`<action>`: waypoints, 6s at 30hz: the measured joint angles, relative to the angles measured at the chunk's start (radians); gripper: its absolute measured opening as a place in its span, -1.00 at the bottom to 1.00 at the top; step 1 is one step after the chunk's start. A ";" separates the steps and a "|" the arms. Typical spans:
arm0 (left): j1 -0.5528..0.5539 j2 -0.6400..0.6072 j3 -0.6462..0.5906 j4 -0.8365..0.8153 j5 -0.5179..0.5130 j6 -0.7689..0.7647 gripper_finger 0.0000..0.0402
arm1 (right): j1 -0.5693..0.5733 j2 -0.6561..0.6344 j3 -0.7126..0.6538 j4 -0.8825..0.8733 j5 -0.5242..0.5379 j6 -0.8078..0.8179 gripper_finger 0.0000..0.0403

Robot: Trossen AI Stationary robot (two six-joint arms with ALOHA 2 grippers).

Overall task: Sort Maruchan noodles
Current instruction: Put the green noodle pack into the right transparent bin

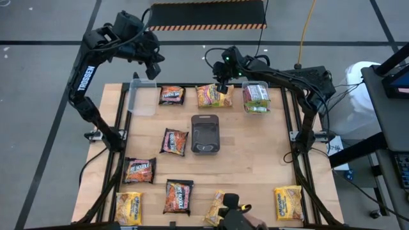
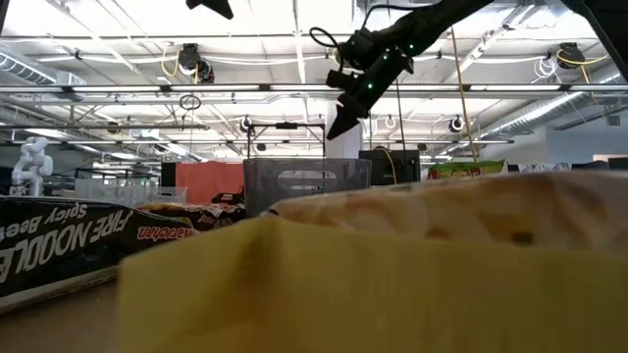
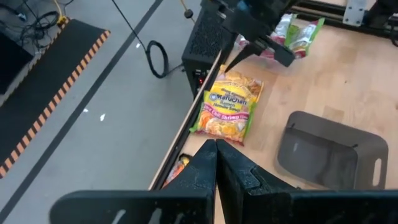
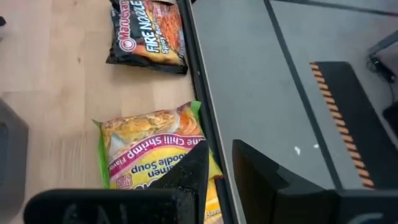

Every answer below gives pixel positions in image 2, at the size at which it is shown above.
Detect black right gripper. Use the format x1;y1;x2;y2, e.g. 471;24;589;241
327;48;416;140

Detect lime chili shrimp ramen pack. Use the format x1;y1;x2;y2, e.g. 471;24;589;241
428;159;509;180

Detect long ceiling light bar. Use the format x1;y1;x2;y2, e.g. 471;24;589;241
110;81;628;93

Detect grey translucent plastic bin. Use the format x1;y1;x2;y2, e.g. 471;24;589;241
242;156;373;220

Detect black background cabinet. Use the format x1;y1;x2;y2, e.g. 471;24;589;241
160;161;177;188

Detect packets inside bin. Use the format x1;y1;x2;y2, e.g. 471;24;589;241
135;201;247;231

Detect yellow creamy chicken ramen pack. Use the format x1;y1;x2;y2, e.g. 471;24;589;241
117;170;628;353

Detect floral patterned cloth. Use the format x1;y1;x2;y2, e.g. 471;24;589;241
517;161;573;174

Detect clear plastic bin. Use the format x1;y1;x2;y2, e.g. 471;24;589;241
73;176;188;208

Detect black fire noodle pack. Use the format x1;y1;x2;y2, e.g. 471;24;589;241
0;194;200;315

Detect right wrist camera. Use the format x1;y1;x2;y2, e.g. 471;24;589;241
340;27;390;71

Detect black hanging cable loop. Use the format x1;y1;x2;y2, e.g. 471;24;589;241
178;93;203;112

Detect silver ceiling duct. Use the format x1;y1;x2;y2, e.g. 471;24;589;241
0;48;87;103
514;58;628;129

